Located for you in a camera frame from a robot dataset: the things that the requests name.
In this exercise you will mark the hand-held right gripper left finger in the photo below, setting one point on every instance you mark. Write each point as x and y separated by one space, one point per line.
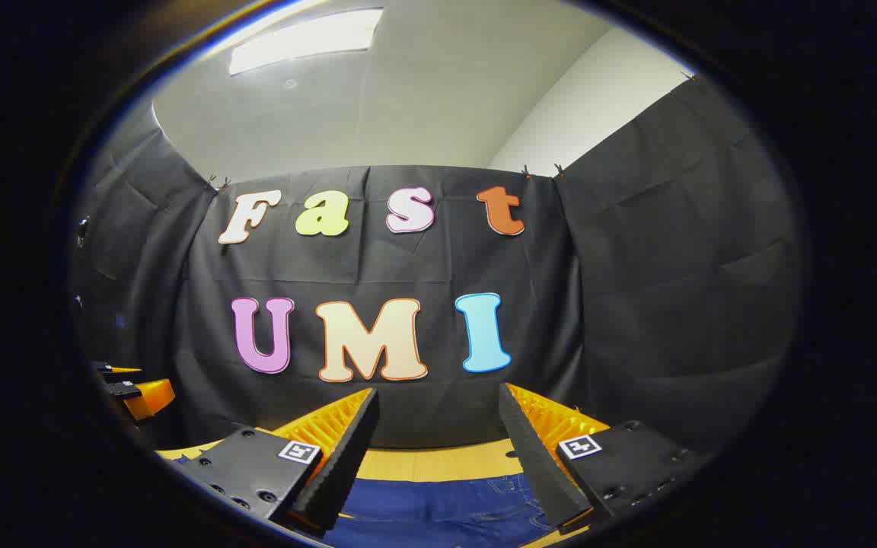
343 464

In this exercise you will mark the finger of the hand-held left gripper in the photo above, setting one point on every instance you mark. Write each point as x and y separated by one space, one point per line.
151 397
115 369

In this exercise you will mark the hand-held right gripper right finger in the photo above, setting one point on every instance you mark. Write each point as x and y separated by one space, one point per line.
537 472

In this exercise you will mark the blue jeans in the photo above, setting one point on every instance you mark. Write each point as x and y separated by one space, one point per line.
438 514

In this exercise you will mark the black backdrop cloth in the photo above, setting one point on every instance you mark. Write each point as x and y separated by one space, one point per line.
636 289

